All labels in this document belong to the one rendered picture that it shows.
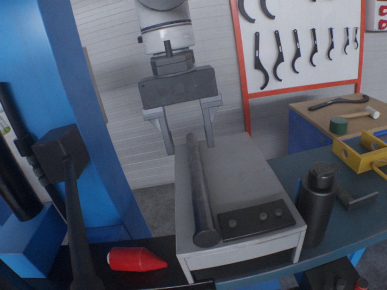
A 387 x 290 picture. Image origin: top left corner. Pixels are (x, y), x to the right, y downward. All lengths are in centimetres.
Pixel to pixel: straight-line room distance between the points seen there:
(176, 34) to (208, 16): 172
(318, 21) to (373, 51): 89
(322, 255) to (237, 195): 24
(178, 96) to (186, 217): 23
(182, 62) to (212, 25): 177
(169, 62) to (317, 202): 35
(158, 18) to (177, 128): 192
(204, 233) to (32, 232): 45
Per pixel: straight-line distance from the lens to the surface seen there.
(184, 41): 36
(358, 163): 77
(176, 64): 30
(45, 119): 56
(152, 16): 36
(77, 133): 51
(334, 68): 260
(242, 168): 55
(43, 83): 53
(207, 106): 40
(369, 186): 76
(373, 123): 149
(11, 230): 71
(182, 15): 36
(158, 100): 38
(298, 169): 77
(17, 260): 64
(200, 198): 42
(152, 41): 36
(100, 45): 215
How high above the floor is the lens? 151
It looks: 27 degrees down
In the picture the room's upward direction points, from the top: 11 degrees counter-clockwise
